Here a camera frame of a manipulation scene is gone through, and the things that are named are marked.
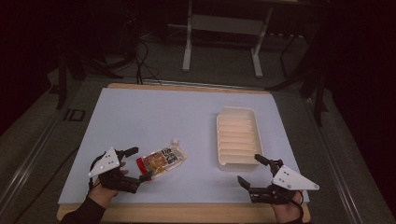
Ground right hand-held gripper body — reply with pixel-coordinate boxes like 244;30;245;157
247;159;320;205

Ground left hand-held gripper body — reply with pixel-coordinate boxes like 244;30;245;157
88;147;141;194

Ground orange food pouch with spout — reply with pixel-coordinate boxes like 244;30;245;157
135;138;189;180

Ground white ribbed plastic tray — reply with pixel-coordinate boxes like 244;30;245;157
216;105;265;173

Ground person's left hand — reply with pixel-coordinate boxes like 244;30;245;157
88;161;130;209

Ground person's right hand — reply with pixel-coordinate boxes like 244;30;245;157
271;190;305;224

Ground pale blue table mat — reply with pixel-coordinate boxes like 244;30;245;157
58;87;310;205

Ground black stand leg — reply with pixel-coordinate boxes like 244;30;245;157
266;31;330;128

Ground white metal stand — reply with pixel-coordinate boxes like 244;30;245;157
181;0;276;79

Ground right hand-held gripper cable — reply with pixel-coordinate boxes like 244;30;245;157
289;190;305;220

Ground metal floor rail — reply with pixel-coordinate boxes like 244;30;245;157
303;97;364;224
0;92;76;213

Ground black floor bracket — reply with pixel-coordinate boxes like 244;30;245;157
63;108;86;122

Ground black floor cables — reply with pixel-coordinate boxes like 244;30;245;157
134;38;163;86

